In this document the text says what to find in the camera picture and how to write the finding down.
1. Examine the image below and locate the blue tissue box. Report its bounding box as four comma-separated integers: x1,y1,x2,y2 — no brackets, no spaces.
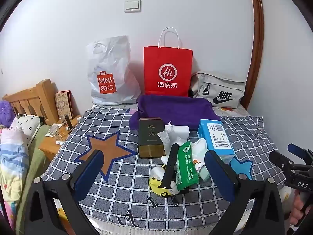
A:
197,119,236,164

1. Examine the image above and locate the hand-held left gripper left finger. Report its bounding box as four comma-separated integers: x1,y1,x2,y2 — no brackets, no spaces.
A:
24,149,106,235

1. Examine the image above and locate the grey checked blanket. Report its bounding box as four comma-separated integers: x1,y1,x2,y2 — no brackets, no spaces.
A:
40,104,288,235

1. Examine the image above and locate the white light switch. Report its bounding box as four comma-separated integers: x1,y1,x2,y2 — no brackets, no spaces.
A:
124,0,142,13

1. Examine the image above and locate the grey waist bag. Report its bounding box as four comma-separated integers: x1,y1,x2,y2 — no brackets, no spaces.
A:
189,70,247,109

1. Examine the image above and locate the purple towel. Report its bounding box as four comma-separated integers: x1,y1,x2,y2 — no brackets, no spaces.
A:
129,95,222,131

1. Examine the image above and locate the small white printed sachet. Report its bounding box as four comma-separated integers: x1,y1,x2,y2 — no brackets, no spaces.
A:
192,159,203,174

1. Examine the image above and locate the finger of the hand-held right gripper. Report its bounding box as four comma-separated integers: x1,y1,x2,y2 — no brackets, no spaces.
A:
287,143,313,163
268,150,295,170

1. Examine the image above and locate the dark green tin box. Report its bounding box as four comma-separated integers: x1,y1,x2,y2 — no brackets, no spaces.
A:
138,118,167,159

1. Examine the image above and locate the colourful quilt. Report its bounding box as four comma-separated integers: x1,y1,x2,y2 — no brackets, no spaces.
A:
0,127,30,226

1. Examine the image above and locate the green tissue packet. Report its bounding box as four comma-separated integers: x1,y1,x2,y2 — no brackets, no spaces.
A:
175,141,199,191

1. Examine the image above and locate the red paper bag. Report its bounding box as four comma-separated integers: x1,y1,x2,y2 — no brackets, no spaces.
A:
143,27,194,98

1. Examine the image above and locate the glass cup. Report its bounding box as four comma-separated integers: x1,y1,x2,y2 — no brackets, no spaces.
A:
48,124,65,142

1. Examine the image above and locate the purple plush toy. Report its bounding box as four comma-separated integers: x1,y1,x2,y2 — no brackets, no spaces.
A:
0,100,15,129

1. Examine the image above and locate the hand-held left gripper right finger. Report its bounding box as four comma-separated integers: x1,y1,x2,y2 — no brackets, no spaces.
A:
204,150,285,235

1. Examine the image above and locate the brown wooden door frame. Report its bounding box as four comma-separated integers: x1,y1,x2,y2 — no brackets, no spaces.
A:
248,0,265,115

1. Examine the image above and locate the white floral pillow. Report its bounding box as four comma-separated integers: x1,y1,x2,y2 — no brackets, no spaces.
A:
9,115,43,147

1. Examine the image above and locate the patterned book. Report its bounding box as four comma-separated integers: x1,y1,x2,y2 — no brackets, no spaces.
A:
54,90,74,121

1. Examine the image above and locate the wooden headboard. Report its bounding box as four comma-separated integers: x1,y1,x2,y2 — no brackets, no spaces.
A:
2,79,59,118

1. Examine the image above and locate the person's right hand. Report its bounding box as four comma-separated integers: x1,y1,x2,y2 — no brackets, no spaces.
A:
292,194,305,224

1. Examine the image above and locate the yellow black striped fabric sleeve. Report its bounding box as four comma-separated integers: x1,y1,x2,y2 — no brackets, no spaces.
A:
149,175,172,199

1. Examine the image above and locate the wooden nightstand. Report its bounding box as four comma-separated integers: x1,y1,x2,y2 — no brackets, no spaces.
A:
39,115,82,162

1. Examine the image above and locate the white mesh net bag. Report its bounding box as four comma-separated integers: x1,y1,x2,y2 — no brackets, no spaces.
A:
158,120,181,157

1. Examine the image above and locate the green bed cover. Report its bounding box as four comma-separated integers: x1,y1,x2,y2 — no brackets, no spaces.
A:
15,125,53,226

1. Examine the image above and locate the white plastic shopping bag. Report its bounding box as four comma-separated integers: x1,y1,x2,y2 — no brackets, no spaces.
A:
87,35,142,105

